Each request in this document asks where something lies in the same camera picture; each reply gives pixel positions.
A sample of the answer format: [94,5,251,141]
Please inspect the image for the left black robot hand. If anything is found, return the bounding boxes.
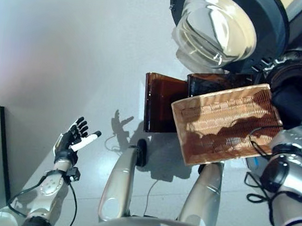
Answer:
[52,114,104,168]

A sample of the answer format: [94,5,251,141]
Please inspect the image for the round glass washing machine door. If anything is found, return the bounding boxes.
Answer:
[163,0,293,77]

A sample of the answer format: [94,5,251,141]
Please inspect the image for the left silver robot leg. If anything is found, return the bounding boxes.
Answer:
[96,135,149,226]

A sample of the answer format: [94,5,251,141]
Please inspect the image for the silver robot leg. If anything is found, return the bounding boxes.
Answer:
[96,135,149,226]
[177,158,226,226]

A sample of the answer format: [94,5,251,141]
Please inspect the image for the brown acrylic stool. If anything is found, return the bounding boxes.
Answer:
[140,66,255,142]

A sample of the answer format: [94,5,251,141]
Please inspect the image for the right silver robot leg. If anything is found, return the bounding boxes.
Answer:
[177,158,226,226]

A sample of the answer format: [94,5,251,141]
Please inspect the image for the rectangular wicker laundry basket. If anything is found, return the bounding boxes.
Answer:
[165,75,287,174]

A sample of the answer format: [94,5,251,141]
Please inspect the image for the white looped floor cable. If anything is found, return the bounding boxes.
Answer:
[103,134,128,154]

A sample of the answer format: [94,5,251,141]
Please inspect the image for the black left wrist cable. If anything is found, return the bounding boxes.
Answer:
[6,173,80,226]

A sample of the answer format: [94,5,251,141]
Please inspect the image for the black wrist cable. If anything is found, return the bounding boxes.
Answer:
[6,173,80,226]
[241,123,296,226]

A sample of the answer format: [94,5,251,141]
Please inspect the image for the thin grey floor cable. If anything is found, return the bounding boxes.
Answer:
[143,178,160,217]

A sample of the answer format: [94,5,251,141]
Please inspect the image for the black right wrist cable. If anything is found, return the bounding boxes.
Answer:
[241,123,296,226]

